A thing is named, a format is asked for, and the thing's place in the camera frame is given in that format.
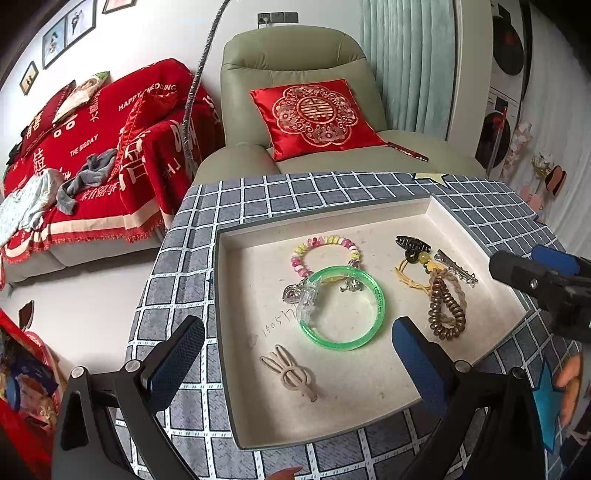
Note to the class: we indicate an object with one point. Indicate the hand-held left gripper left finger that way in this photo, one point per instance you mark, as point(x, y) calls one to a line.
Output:
point(178, 364)

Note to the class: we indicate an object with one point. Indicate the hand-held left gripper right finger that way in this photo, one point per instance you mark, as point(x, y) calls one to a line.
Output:
point(418, 364)

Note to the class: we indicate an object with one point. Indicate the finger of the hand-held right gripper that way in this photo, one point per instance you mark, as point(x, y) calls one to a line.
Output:
point(517, 270)
point(556, 259)

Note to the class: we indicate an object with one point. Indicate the grey tray with cream lining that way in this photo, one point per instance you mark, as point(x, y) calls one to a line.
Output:
point(369, 392)

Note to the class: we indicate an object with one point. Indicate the green translucent bangle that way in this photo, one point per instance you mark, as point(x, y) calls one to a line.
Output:
point(369, 332)

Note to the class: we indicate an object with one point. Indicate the silver metal hair clip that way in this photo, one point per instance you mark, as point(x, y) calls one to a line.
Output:
point(455, 267)

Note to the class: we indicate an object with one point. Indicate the beige bunny hair clip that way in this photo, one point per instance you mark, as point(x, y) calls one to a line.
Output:
point(295, 376)

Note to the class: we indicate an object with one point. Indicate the clear plastic hair claw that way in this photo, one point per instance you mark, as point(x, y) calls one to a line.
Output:
point(308, 304)

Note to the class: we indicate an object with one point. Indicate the orange paper sticker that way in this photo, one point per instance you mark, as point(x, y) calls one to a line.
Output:
point(570, 374)

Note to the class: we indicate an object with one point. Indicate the brown pink table ornament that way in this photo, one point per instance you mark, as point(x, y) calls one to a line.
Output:
point(551, 177)

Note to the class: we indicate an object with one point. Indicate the blue star sticker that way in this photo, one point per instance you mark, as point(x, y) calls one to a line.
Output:
point(547, 401)

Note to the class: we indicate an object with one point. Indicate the grey checkered tablecloth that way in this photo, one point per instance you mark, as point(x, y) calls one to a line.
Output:
point(184, 258)

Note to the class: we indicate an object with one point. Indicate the black hair claw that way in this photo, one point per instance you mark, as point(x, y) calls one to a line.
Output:
point(411, 242)

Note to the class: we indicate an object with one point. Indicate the white artificial flowers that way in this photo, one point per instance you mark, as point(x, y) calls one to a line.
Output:
point(517, 147)

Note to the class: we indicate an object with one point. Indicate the yellow star sticker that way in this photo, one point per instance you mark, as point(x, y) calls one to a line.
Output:
point(431, 177)

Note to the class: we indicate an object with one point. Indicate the beige sofa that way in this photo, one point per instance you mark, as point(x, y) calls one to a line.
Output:
point(92, 258)

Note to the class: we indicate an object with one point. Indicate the white front-load washer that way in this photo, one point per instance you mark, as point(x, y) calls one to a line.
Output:
point(494, 134)

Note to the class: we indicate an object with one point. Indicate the red gift bag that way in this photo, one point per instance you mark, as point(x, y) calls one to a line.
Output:
point(23, 415)

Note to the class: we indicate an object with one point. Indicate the white pleated drape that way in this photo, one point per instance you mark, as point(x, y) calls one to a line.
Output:
point(563, 92)

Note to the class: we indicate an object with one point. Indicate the grey crumpled cloth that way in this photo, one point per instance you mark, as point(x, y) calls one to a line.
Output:
point(92, 166)

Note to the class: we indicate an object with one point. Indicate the white front-load dryer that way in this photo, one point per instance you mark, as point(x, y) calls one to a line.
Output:
point(508, 46)

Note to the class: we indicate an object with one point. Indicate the pale patterned cloth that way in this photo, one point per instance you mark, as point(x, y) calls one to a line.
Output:
point(27, 203)

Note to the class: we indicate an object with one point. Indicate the pale green curtain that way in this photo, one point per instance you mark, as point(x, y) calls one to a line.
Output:
point(406, 60)

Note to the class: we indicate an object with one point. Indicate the red printed blanket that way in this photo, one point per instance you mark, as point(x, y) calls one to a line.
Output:
point(92, 134)

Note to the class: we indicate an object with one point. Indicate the red satin fringed cushion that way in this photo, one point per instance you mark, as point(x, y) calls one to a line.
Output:
point(147, 110)

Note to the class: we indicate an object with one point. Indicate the red embroidered cushion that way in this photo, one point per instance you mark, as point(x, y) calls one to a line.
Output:
point(314, 110)

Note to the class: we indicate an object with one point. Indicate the red pillow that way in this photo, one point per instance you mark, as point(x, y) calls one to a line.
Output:
point(41, 124)

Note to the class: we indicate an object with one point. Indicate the silver floor lamp pole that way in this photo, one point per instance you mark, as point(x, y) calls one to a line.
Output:
point(198, 87)

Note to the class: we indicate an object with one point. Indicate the white green printed pillow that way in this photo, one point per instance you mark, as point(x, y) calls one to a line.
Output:
point(81, 94)

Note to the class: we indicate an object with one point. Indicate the green leather armchair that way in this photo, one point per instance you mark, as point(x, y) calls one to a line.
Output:
point(286, 55)

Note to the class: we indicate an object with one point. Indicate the framed wall photo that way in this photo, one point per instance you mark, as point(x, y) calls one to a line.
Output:
point(54, 46)
point(81, 23)
point(29, 78)
point(120, 4)

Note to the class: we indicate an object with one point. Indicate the grey wall socket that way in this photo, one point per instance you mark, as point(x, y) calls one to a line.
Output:
point(277, 18)

